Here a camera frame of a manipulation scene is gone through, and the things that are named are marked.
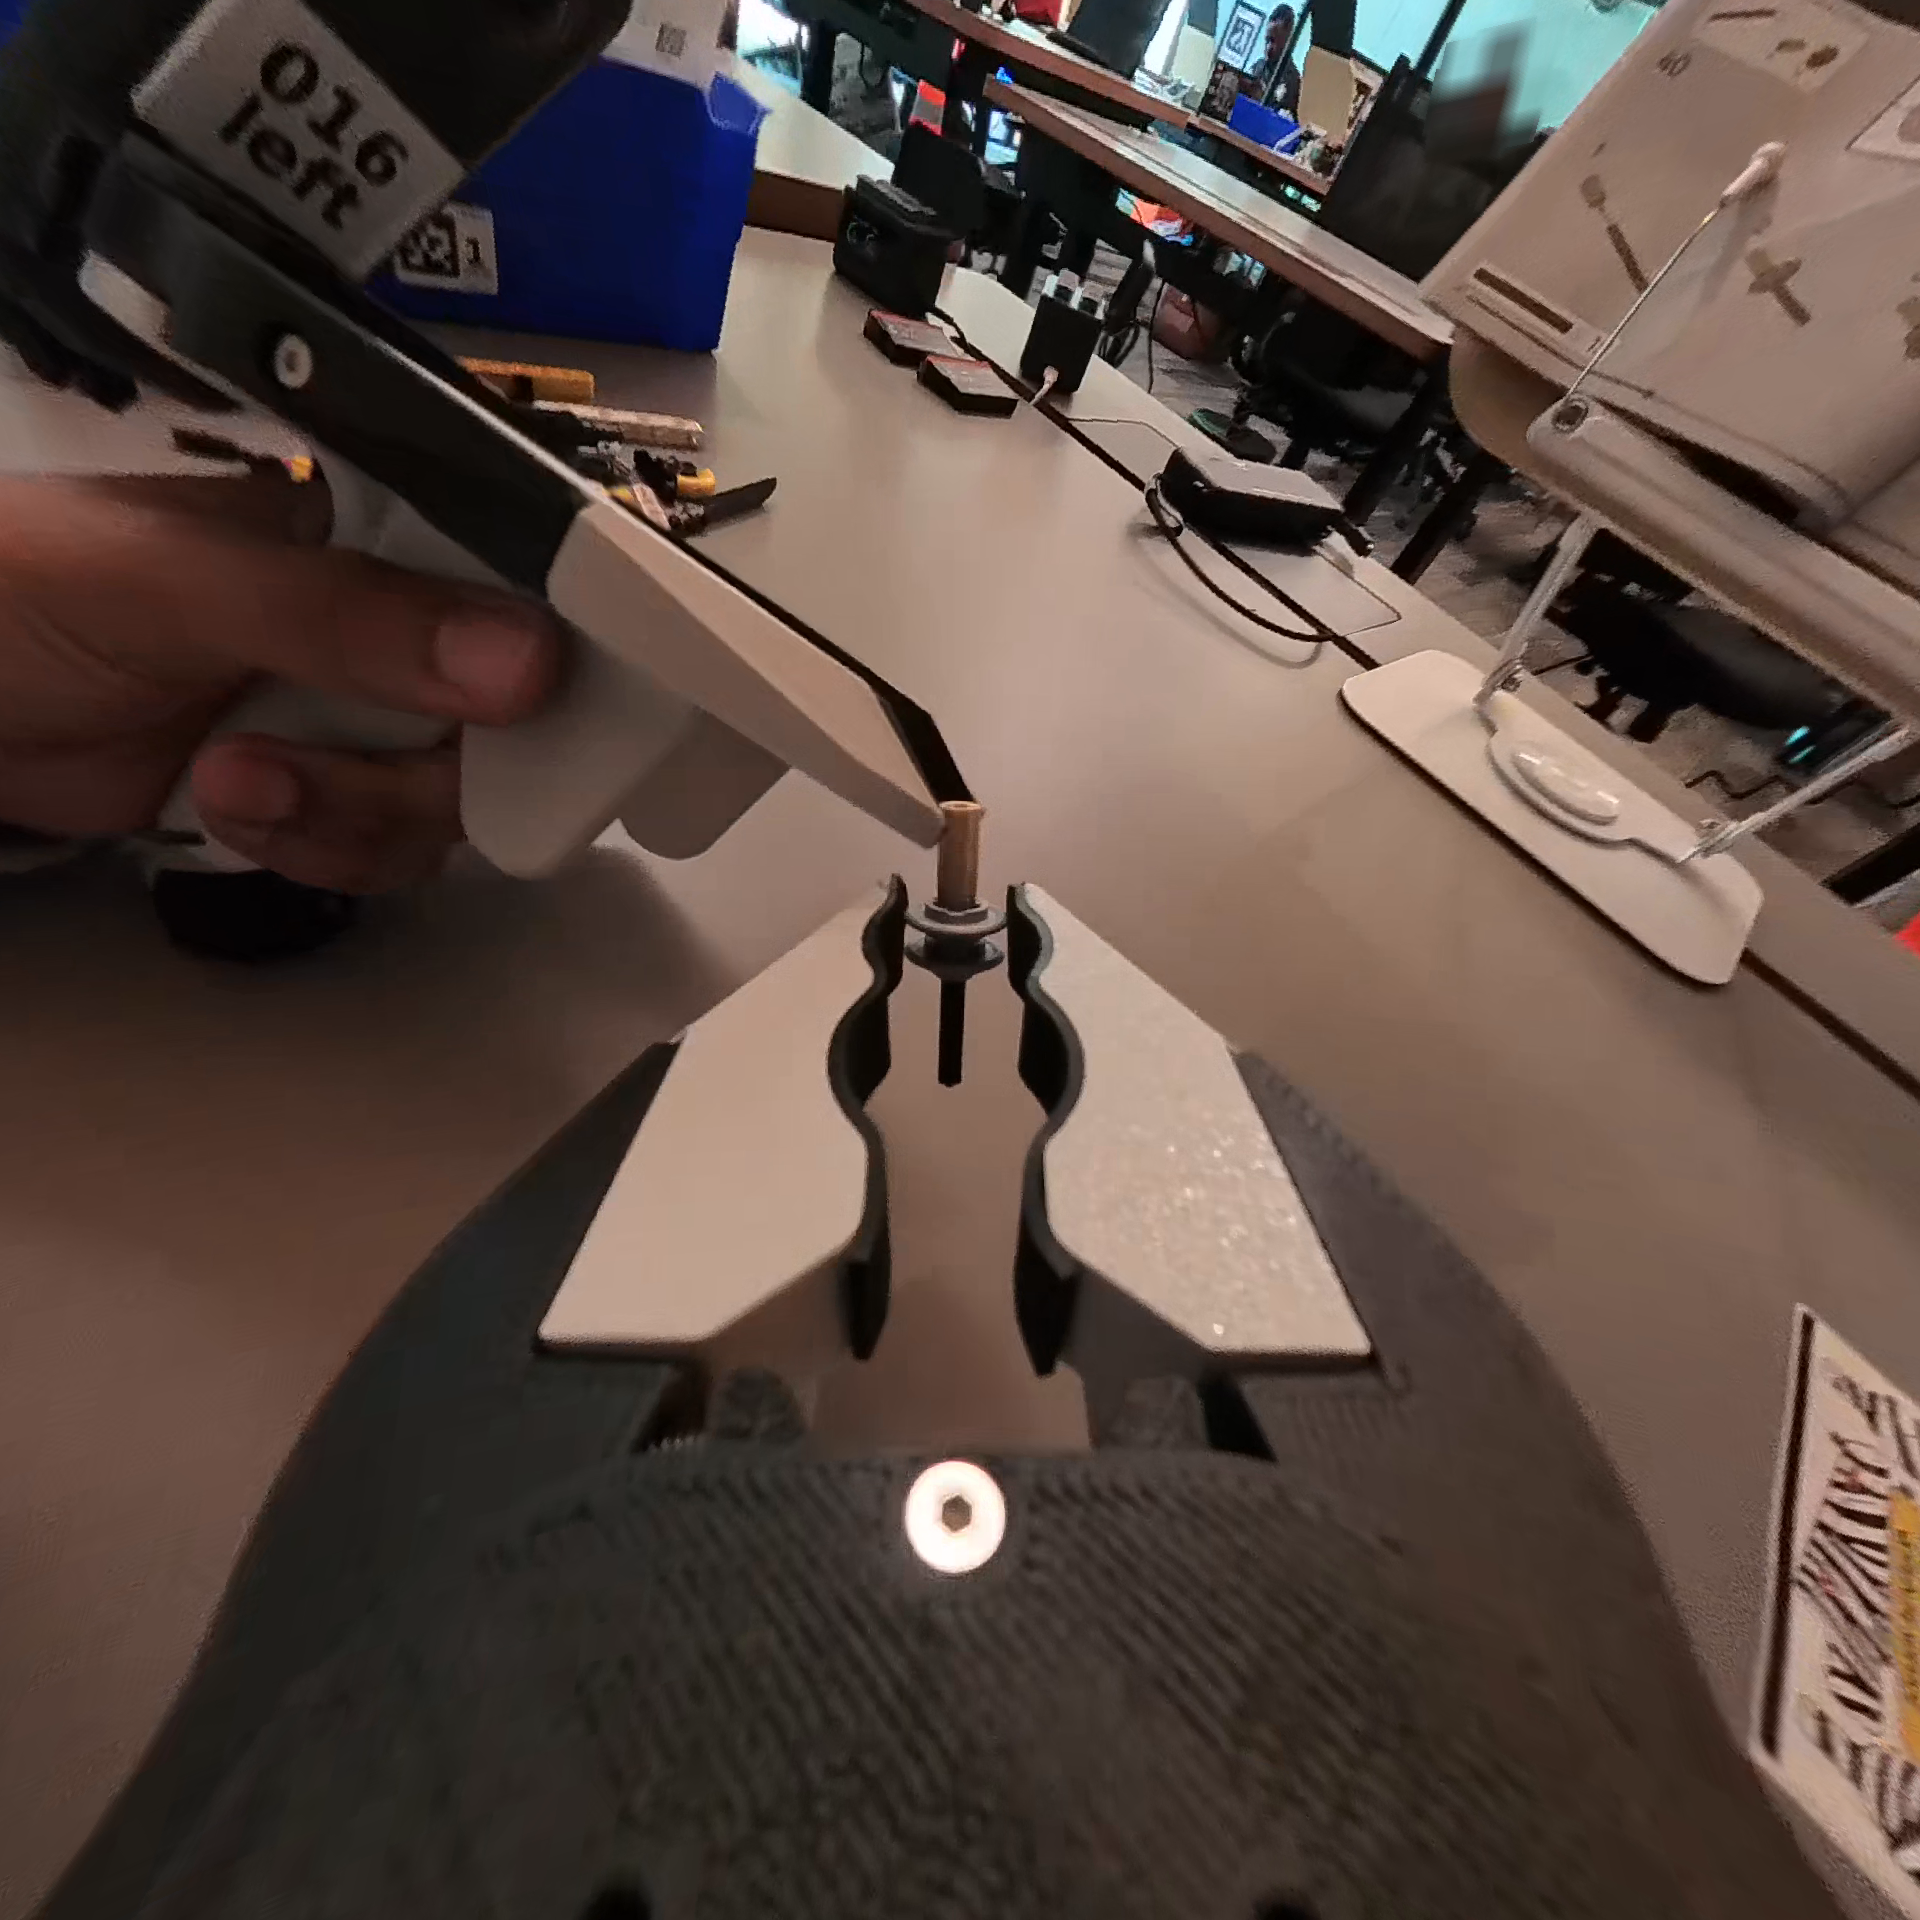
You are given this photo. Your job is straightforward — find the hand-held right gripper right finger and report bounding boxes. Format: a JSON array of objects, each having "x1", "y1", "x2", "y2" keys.
[{"x1": 1004, "y1": 883, "x2": 1374, "y2": 1377}]

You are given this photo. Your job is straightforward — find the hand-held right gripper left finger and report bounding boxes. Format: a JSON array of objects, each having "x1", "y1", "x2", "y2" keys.
[{"x1": 537, "y1": 883, "x2": 911, "y2": 1364}]

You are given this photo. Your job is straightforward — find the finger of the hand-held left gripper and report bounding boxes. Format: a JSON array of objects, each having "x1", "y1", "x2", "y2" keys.
[{"x1": 453, "y1": 498, "x2": 981, "y2": 883}]

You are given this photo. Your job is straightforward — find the black lego axle with discs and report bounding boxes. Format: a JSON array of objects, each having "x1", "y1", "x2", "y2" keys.
[{"x1": 901, "y1": 897, "x2": 1012, "y2": 1089}]

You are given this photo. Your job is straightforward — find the person's left hand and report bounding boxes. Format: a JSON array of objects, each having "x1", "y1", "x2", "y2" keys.
[{"x1": 0, "y1": 471, "x2": 567, "y2": 897}]

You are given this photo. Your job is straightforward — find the blue plastic bin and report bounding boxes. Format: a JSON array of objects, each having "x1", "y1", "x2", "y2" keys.
[{"x1": 368, "y1": 52, "x2": 767, "y2": 354}]

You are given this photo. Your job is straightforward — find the black charger box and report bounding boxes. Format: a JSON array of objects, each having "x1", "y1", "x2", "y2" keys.
[{"x1": 832, "y1": 177, "x2": 954, "y2": 310}]

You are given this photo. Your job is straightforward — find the black charger with white batteries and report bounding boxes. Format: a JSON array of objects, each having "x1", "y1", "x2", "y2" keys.
[{"x1": 1020, "y1": 286, "x2": 1113, "y2": 396}]

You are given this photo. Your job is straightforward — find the white book stand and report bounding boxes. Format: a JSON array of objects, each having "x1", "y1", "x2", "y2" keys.
[{"x1": 1343, "y1": 141, "x2": 1920, "y2": 983}]

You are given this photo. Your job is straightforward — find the black power adapter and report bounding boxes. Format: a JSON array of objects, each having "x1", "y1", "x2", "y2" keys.
[{"x1": 1161, "y1": 447, "x2": 1345, "y2": 543}]

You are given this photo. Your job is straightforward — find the black office chair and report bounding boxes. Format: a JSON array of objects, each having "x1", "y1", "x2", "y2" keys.
[{"x1": 1238, "y1": 226, "x2": 1450, "y2": 467}]

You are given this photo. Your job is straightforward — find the wooden office desk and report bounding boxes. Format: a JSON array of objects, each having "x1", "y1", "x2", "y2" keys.
[{"x1": 929, "y1": 0, "x2": 1464, "y2": 362}]

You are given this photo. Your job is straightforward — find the zebra striped printed card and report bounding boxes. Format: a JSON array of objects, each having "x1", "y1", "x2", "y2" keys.
[{"x1": 1748, "y1": 1305, "x2": 1920, "y2": 1869}]

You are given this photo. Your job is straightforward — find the open instruction booklet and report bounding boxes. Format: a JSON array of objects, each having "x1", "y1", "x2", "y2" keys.
[{"x1": 1418, "y1": 0, "x2": 1920, "y2": 527}]

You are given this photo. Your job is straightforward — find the black cable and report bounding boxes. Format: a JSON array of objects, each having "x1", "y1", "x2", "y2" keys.
[{"x1": 1149, "y1": 480, "x2": 1405, "y2": 646}]

